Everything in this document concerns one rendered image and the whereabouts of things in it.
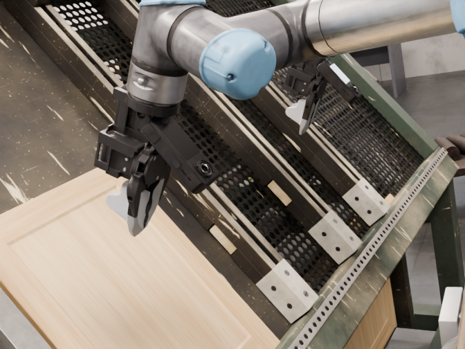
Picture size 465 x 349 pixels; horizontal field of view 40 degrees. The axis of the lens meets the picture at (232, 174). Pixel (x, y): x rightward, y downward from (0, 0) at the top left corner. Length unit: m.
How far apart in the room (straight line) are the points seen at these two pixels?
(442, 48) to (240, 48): 9.11
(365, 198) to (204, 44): 1.35
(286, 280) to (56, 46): 0.81
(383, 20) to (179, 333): 0.83
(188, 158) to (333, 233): 0.99
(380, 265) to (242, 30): 1.24
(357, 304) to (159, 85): 1.03
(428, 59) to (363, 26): 9.10
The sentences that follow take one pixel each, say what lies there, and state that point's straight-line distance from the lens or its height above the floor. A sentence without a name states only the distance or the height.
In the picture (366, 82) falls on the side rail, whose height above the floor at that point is 1.21.
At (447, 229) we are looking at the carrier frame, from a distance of 2.73.
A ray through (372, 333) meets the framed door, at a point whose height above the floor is 0.36.
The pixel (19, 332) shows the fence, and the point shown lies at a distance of 1.16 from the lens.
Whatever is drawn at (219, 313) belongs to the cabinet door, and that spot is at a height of 1.00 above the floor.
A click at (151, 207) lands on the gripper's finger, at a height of 1.39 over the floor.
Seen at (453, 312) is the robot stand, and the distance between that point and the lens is 1.31.
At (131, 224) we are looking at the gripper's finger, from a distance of 0.90.
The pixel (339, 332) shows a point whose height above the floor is 0.84.
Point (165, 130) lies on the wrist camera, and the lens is 0.83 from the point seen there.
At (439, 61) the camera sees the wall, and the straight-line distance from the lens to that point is 9.80.
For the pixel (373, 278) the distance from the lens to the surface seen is 1.80.
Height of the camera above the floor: 1.64
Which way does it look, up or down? 15 degrees down
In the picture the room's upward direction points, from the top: 12 degrees counter-clockwise
